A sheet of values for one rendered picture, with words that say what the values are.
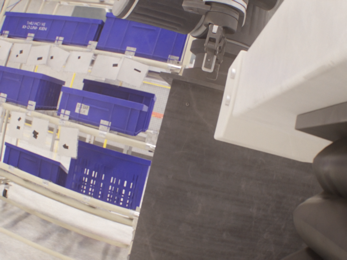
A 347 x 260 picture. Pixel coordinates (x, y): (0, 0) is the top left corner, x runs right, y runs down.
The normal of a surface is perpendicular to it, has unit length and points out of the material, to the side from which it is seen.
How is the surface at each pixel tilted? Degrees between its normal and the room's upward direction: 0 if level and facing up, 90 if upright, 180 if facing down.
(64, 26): 95
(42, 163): 79
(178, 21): 141
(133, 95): 93
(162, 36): 95
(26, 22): 95
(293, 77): 113
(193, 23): 137
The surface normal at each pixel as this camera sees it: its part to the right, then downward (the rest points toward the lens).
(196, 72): -0.68, -0.19
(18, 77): 0.02, 0.03
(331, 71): -0.25, 0.97
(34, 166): 0.07, -0.20
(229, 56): -0.26, 0.84
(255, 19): 0.44, 0.09
